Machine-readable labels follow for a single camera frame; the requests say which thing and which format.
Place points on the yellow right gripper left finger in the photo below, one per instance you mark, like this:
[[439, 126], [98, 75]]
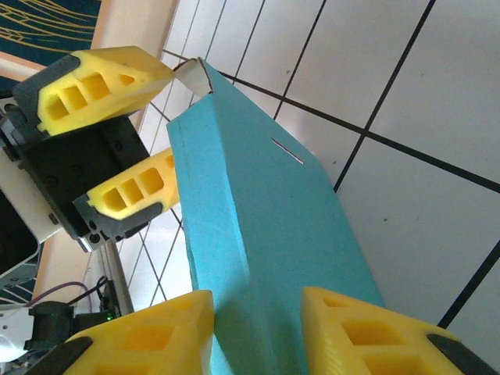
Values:
[[156, 336]]

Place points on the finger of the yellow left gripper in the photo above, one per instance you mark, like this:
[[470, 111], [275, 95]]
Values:
[[164, 195], [129, 66]]

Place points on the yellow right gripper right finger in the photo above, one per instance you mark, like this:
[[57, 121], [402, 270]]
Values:
[[390, 343]]

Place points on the teal paper box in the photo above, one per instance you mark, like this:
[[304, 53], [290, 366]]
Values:
[[269, 218]]

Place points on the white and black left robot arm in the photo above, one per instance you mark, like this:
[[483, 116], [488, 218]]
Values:
[[51, 320]]

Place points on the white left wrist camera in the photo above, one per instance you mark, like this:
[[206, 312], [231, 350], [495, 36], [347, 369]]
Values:
[[31, 211]]

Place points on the aluminium base frame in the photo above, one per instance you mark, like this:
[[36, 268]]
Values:
[[111, 273]]

